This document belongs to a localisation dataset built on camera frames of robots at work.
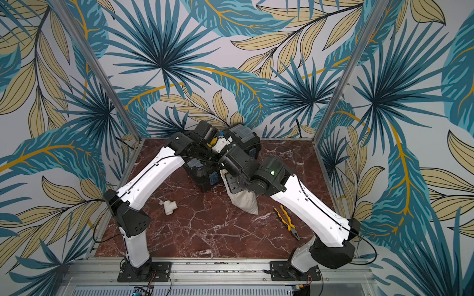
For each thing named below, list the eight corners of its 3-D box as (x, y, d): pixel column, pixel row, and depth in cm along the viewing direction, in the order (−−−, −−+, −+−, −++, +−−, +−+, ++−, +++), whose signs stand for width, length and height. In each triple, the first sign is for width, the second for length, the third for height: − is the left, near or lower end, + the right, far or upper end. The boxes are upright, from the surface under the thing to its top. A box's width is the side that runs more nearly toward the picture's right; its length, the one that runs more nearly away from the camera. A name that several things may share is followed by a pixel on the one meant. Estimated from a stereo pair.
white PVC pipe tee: (167, 215, 90) (164, 212, 87) (165, 204, 94) (163, 201, 91) (178, 211, 92) (176, 208, 89) (176, 200, 95) (174, 197, 92)
